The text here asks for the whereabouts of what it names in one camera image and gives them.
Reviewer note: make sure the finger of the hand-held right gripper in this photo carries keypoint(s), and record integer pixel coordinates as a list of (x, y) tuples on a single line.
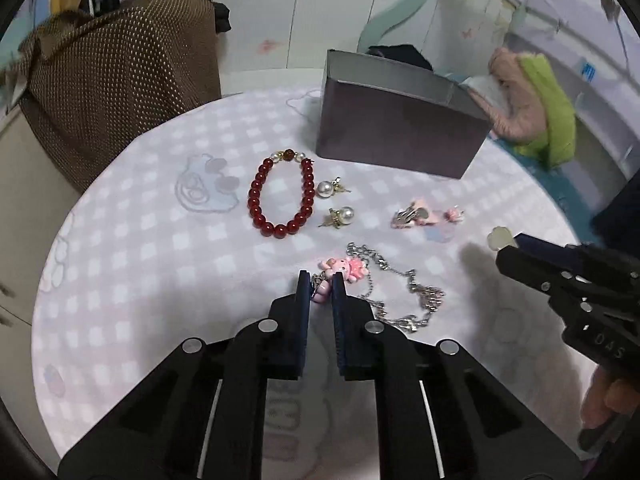
[(525, 267), (542, 247)]

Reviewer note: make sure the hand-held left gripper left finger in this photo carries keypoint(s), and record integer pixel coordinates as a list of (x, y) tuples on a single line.
[(303, 312)]

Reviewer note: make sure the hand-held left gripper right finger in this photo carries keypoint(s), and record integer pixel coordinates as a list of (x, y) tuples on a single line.
[(338, 320)]

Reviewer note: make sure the person's right hand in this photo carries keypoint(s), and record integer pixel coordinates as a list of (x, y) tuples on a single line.
[(607, 400)]

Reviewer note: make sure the dark cloth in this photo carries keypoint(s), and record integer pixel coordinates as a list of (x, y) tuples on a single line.
[(620, 210)]

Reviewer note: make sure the small pink flower earring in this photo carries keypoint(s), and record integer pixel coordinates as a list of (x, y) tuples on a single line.
[(455, 214)]

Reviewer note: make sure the pearl earring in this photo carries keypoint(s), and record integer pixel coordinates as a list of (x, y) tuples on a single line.
[(326, 188), (346, 215)]

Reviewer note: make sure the pink hair clip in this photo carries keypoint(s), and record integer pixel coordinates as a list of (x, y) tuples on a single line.
[(417, 214)]

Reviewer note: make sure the pink plush toy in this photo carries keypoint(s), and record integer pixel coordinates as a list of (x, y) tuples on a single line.
[(515, 105)]

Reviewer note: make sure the pink checked printed blanket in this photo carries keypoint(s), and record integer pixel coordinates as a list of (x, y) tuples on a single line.
[(150, 270)]

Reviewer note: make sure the dark grey metal box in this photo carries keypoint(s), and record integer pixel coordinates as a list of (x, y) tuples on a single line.
[(400, 130)]

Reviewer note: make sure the brown dotted cloth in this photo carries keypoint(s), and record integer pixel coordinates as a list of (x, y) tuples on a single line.
[(120, 75)]

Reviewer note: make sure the pink butterfly wall sticker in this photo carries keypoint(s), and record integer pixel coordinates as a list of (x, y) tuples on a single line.
[(270, 45)]

